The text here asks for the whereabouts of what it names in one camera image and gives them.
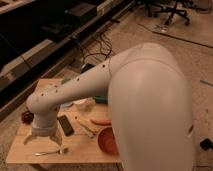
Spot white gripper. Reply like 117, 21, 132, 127
23, 115, 62, 146

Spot silver metal fork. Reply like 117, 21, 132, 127
34, 148, 69, 156

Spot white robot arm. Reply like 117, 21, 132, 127
26, 43, 195, 171

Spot orange red bowl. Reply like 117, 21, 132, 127
97, 127, 119, 156

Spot black rectangular block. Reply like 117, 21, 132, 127
58, 115, 74, 136

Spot dark red grape bunch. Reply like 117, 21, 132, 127
21, 111, 34, 125

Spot light wooden table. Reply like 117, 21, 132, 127
5, 78, 123, 165

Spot light blue plate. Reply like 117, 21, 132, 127
60, 102, 73, 110

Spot cream wooden stick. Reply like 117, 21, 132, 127
75, 117, 98, 138

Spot white plastic cup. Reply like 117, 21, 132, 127
74, 98, 93, 111

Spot orange carrot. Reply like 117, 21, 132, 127
90, 119, 111, 126

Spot green plastic tray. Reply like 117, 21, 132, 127
93, 96, 108, 104

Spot black power adapter box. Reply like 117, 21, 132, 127
81, 63, 94, 73

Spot black device on shelf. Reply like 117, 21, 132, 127
65, 2, 97, 17

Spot black box on floor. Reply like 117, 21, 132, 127
200, 138, 213, 150

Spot black office chair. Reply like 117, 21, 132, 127
135, 0, 190, 26

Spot long metal shelf rail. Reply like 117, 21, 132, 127
0, 0, 134, 91

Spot tangled black floor cables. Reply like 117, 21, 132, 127
68, 33, 118, 68

